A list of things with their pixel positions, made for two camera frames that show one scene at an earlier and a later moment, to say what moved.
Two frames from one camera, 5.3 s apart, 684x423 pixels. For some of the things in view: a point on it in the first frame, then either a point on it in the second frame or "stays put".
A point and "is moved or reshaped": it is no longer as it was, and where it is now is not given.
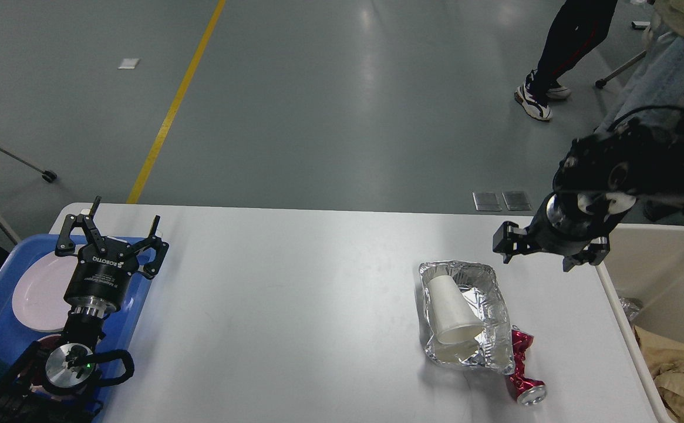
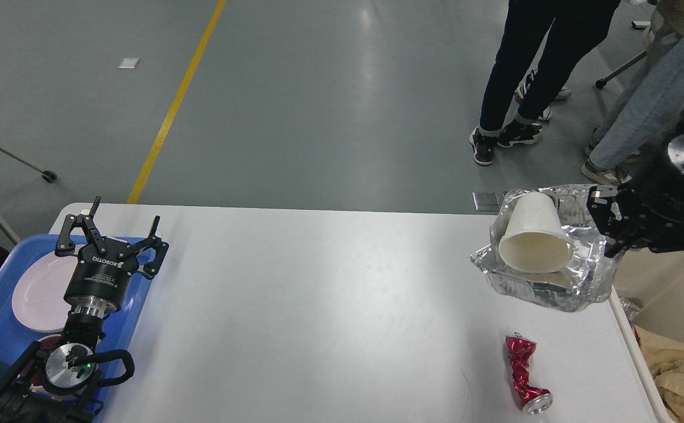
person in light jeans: [671, 62] stays put
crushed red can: [526, 391] is moved or reshaped
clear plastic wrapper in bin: [630, 306] stays put
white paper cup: [455, 322] is moved or reshaped
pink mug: [46, 343] stays put
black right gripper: [560, 224] → [656, 201]
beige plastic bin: [671, 269] stays put
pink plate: [39, 294] stays put
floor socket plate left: [487, 201] stays put
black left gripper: [98, 281] stays put
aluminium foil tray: [494, 349] → [584, 282]
